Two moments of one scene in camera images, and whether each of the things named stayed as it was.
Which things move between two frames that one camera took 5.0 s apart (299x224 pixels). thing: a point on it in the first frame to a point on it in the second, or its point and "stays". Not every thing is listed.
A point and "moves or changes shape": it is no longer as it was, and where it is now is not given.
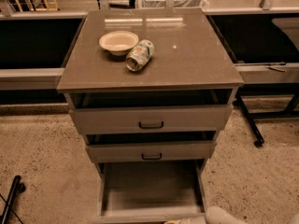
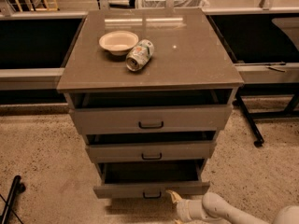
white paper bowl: [119, 42] stays
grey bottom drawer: [151, 191] moves or changes shape
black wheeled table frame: [271, 89] stays
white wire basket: [183, 1] stays
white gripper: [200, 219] to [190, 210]
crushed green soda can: [139, 55] stays
